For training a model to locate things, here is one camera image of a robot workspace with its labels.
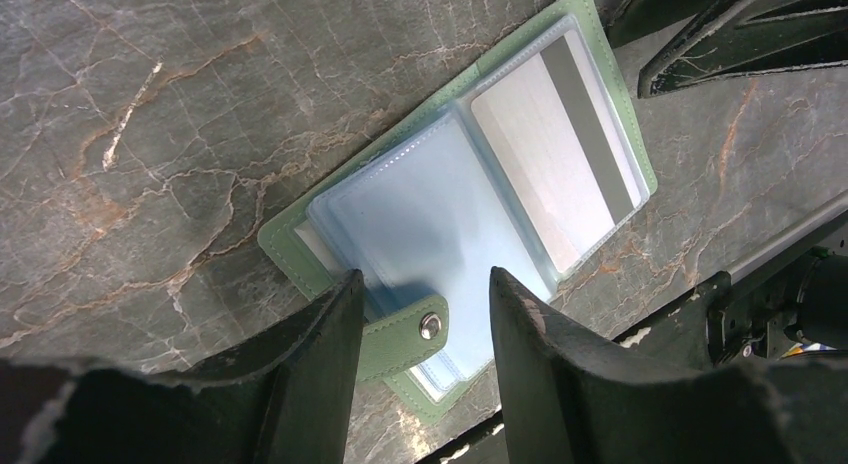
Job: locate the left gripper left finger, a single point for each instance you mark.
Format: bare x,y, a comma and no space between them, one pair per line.
282,396

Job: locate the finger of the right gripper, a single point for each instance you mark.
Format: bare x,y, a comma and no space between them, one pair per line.
635,19
749,38

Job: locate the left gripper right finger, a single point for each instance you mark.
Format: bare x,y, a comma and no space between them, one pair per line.
570,395

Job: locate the green card holder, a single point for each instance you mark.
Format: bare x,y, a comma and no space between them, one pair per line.
424,212

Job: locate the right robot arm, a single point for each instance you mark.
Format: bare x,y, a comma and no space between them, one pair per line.
789,296

